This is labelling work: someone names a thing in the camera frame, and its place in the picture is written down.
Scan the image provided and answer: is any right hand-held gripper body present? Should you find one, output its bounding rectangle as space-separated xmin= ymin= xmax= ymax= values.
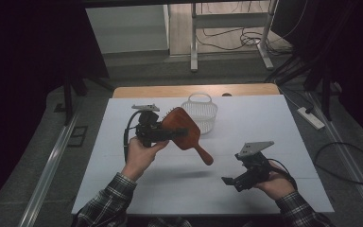
xmin=232 ymin=140 xmax=275 ymax=193

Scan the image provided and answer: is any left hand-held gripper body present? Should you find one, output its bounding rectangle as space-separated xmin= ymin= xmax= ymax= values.
xmin=130 ymin=103 xmax=173 ymax=148

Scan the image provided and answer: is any brown wooden hairbrush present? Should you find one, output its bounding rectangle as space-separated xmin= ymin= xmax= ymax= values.
xmin=161 ymin=106 xmax=215 ymax=166

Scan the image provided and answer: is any person's right hand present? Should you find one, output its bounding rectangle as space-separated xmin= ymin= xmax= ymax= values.
xmin=253 ymin=169 xmax=298 ymax=202

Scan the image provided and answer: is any person's left hand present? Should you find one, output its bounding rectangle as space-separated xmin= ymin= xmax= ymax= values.
xmin=121 ymin=135 xmax=170 ymax=183

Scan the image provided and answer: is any white plastic basket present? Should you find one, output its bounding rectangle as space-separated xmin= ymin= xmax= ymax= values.
xmin=181 ymin=92 xmax=218 ymax=135

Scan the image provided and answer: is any wooden table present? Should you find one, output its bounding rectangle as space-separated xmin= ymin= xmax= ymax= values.
xmin=112 ymin=82 xmax=281 ymax=99

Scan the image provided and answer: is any white board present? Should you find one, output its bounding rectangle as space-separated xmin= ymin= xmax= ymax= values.
xmin=71 ymin=94 xmax=336 ymax=216

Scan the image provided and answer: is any person's plaid clothing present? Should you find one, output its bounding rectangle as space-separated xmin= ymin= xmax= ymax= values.
xmin=147 ymin=217 xmax=194 ymax=227

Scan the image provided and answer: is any black floor plate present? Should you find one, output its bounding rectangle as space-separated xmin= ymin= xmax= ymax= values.
xmin=67 ymin=125 xmax=89 ymax=148

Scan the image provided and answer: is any white power strip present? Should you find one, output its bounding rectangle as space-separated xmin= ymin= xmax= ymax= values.
xmin=297 ymin=106 xmax=326 ymax=131

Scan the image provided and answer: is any black tripod stand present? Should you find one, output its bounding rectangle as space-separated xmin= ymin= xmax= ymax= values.
xmin=264 ymin=53 xmax=343 ymax=122
xmin=54 ymin=71 xmax=115 ymax=127

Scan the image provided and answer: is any white cabinet panel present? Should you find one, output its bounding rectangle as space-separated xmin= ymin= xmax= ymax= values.
xmin=85 ymin=4 xmax=171 ymax=55

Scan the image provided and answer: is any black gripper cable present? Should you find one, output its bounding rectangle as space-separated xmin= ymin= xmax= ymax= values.
xmin=266 ymin=158 xmax=299 ymax=191
xmin=123 ymin=111 xmax=142 ymax=164

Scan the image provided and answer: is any white power strip cable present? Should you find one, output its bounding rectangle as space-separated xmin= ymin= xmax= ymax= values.
xmin=277 ymin=84 xmax=301 ymax=110

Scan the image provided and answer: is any metal floor rail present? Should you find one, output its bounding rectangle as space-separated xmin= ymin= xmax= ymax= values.
xmin=305 ymin=91 xmax=363 ymax=225
xmin=18 ymin=107 xmax=80 ymax=227

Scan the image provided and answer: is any tangle of floor cables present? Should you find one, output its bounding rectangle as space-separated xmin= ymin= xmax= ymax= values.
xmin=196 ymin=26 xmax=293 ymax=57

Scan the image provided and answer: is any white desk frame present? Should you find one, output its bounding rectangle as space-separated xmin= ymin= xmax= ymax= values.
xmin=190 ymin=0 xmax=280 ymax=73

